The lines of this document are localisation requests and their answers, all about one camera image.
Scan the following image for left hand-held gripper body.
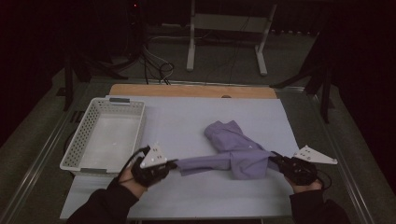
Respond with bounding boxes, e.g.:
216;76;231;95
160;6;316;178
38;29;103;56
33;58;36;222
130;143;172;188

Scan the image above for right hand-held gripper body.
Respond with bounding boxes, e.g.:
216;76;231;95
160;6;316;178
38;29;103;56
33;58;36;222
279;145;339;187

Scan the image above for purple shorts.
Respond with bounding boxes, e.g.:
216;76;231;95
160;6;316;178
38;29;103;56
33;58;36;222
176;120;281;181

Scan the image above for person's left hand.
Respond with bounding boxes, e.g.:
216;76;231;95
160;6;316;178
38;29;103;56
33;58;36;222
119;169;148;199

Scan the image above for light grey table mat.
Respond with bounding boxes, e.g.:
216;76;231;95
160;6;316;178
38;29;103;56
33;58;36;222
59;95;309;220

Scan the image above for white perforated plastic basket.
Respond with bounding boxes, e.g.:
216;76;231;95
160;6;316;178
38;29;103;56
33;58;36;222
59;97;147;176

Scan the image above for wooden table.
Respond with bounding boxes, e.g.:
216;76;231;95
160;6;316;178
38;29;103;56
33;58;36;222
109;83;278;100

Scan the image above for black floor stand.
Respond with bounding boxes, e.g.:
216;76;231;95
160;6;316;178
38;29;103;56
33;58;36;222
269;31;335;124
55;52;129;112

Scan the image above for white metal stand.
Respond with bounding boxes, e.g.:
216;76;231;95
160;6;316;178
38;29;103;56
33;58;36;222
186;0;278;77

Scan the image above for dark equipment with red light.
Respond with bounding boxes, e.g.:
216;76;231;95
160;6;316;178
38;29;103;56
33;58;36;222
125;0;146;60

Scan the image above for left hand-held gripper cable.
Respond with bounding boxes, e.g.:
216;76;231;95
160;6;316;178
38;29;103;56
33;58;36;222
117;146;151;185

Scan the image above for hand-held gripper cable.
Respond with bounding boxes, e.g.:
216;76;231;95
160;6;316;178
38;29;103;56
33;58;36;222
117;146;151;185
315;169;332;190

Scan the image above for right hand-held gripper cable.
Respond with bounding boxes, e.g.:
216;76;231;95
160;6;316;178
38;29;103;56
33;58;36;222
315;169;332;190

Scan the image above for metal floor rail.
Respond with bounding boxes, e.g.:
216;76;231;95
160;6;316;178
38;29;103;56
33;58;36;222
311;92;375;224
0;80;92;224
90;77;306;92

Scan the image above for bundle of floor cables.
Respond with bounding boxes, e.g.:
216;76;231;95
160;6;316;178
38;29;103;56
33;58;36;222
141;34;176;86

